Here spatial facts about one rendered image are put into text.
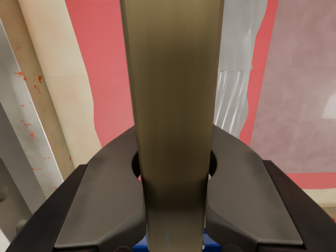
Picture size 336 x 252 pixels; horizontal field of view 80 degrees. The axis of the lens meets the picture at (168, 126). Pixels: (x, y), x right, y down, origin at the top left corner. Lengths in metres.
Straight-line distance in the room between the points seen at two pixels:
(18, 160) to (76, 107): 1.64
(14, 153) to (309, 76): 1.83
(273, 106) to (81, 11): 0.26
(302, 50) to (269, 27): 0.05
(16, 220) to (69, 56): 0.24
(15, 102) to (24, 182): 1.79
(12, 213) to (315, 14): 0.45
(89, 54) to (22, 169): 1.75
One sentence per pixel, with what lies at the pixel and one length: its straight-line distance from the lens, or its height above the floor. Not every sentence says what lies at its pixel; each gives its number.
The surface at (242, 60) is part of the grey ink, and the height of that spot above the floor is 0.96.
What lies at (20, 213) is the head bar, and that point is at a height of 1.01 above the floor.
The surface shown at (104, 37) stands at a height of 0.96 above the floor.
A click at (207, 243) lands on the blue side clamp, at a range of 0.40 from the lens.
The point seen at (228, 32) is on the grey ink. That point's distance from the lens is 0.25.
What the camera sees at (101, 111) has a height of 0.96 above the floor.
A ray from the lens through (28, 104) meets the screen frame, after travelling 0.28.
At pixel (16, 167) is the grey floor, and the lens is 1.98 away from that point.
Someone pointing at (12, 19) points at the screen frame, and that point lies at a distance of 0.28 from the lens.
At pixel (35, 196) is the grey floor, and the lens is 2.14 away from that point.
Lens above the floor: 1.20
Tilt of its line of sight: 61 degrees down
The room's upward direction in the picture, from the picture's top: 180 degrees counter-clockwise
